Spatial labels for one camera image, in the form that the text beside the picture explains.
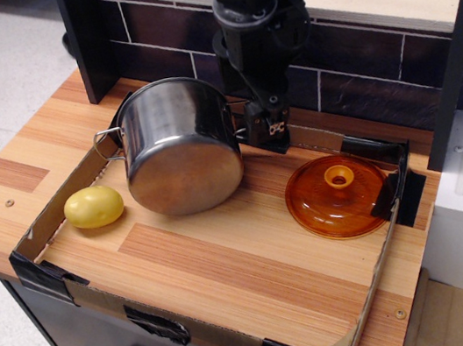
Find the stainless steel pot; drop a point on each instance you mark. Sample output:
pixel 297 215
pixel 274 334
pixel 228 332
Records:
pixel 180 146

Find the orange glass lid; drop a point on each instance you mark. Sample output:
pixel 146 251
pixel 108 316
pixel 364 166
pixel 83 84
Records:
pixel 339 197

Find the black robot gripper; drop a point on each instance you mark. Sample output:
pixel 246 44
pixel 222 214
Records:
pixel 260 38

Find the dark tiled backsplash shelf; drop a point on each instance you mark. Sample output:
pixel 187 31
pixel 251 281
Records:
pixel 337 63

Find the yellow potato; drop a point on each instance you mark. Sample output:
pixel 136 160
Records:
pixel 94 207

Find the cardboard fence with black tape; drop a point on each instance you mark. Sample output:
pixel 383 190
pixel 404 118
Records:
pixel 242 274

